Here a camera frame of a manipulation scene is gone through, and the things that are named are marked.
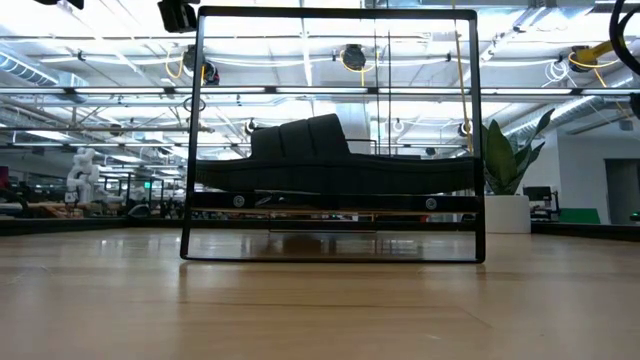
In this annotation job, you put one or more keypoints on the black slide sandal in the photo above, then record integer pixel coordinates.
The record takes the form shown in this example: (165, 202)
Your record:
(325, 170)

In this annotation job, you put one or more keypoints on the wooden shelf with black frame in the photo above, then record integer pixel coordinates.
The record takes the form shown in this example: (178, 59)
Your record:
(332, 202)

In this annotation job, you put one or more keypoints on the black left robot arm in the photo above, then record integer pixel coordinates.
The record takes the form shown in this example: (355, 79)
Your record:
(60, 2)

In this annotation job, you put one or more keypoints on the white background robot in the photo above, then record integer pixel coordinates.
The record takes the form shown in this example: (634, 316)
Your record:
(82, 175)

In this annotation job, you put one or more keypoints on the potted plant in white pot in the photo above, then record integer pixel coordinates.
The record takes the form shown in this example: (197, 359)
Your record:
(505, 215)

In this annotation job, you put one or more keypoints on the black computer monitor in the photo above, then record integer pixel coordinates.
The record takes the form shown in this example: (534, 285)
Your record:
(537, 194)

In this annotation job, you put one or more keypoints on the black aluminium rig frame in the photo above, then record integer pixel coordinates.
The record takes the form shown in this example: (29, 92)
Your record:
(75, 227)

